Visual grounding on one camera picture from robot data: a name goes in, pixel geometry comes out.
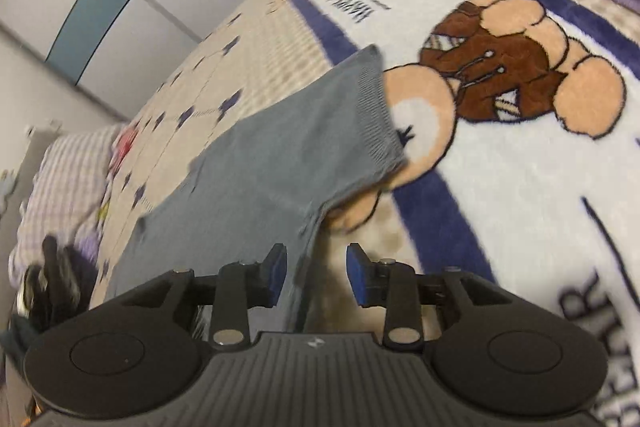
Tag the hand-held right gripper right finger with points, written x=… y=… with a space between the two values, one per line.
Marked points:
x=354 y=272

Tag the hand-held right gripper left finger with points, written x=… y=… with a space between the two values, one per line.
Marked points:
x=278 y=272

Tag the grey knit sweater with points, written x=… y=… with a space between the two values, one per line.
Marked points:
x=280 y=157

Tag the beige bear printed blanket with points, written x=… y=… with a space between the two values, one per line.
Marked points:
x=500 y=207

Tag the black garment pile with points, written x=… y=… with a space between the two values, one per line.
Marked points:
x=60 y=277

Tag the purple checked pillow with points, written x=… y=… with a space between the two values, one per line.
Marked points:
x=70 y=177

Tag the dark blue jeans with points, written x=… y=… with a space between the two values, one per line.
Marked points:
x=15 y=342

